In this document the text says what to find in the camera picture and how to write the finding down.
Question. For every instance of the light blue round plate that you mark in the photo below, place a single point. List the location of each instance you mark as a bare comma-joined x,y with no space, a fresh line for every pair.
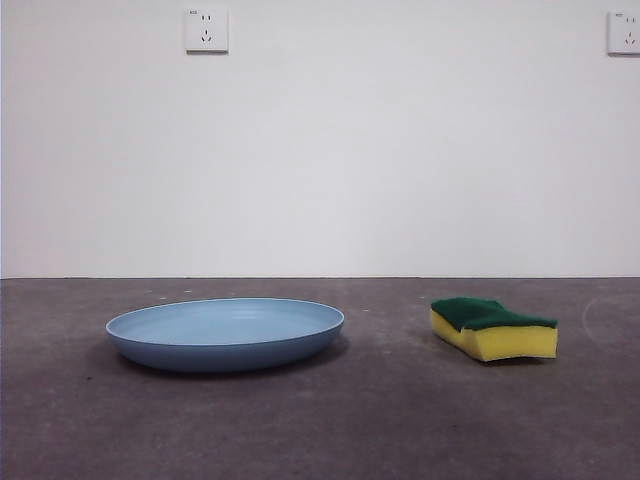
225,335

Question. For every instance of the yellow sponge with green pad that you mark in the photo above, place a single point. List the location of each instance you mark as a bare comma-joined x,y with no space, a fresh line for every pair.
515,340

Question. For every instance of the white wall power socket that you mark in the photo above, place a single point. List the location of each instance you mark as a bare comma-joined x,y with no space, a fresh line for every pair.
207,30
625,32

